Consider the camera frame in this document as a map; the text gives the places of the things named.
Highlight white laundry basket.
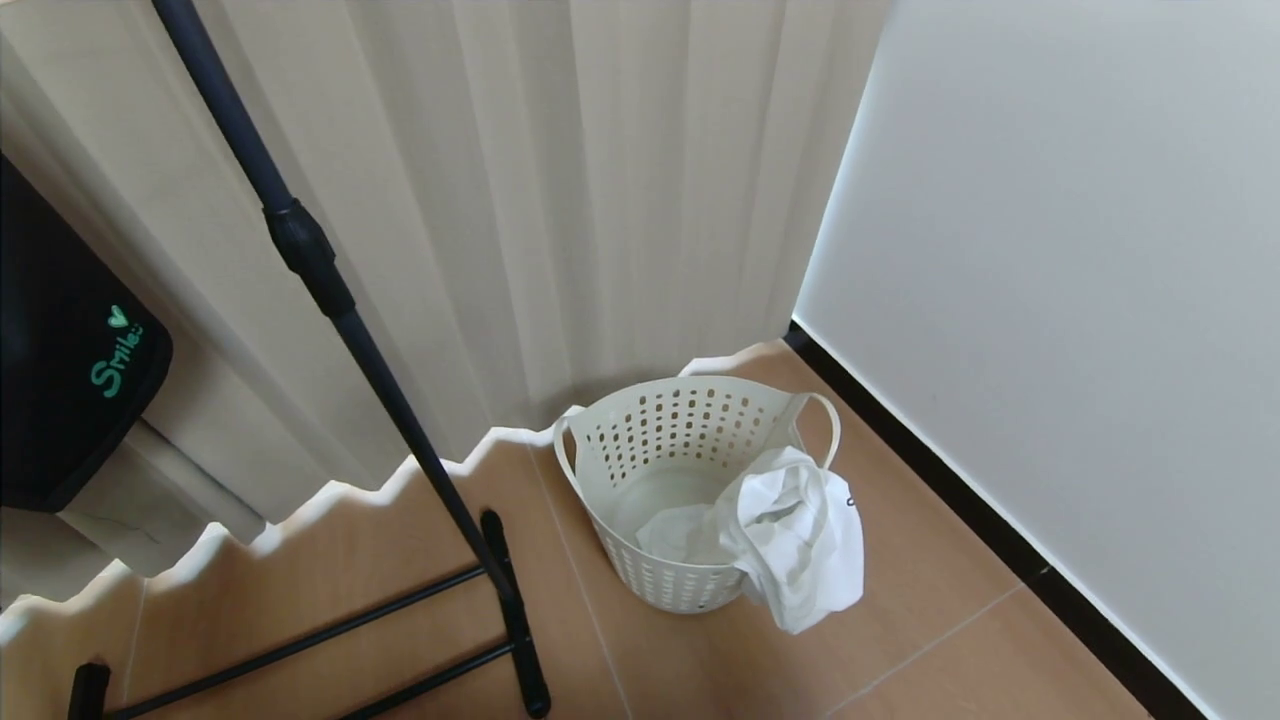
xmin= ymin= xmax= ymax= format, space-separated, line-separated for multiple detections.
xmin=553 ymin=376 xmax=843 ymax=614

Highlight black shorts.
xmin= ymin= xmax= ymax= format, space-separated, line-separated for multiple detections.
xmin=0 ymin=155 xmax=174 ymax=514

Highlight black clothes rack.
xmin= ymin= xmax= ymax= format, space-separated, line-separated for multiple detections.
xmin=68 ymin=0 xmax=553 ymax=720

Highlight white garment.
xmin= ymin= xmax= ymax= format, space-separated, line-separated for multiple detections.
xmin=636 ymin=446 xmax=865 ymax=635

